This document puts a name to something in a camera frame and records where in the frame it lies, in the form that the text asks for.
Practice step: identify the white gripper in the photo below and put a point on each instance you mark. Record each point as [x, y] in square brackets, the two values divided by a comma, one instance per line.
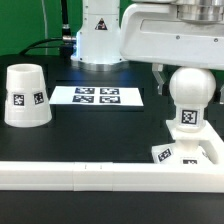
[159, 33]

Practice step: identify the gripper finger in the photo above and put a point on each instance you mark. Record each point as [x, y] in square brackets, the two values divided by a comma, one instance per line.
[221, 98]

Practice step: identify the white lamp bulb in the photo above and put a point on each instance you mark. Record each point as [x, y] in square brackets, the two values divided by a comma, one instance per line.
[191, 90]

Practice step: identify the white lamp base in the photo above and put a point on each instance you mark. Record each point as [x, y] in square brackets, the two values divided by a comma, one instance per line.
[203, 147]

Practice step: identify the white lamp shade cone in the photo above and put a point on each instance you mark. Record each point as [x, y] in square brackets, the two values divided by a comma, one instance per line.
[26, 103]

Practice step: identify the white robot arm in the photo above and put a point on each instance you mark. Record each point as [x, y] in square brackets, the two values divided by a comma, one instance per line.
[98, 41]

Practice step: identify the white marker sheet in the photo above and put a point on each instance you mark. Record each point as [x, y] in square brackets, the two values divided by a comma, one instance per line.
[81, 95]

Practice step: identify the white L-shaped fence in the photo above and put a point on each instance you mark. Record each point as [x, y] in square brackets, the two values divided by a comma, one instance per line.
[100, 176]

